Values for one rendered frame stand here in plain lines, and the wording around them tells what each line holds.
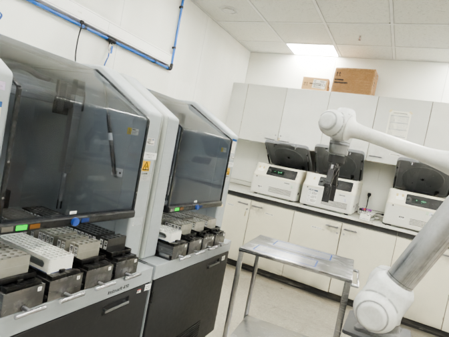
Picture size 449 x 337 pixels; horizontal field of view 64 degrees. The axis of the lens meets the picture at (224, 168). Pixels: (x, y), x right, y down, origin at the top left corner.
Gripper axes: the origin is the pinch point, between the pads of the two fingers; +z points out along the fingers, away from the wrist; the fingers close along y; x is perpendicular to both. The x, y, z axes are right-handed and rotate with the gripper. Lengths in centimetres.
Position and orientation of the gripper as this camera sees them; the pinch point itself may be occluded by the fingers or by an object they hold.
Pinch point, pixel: (328, 198)
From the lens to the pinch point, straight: 171.9
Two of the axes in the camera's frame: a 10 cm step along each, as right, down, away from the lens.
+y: 4.4, 0.4, 9.0
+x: -8.8, -1.9, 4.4
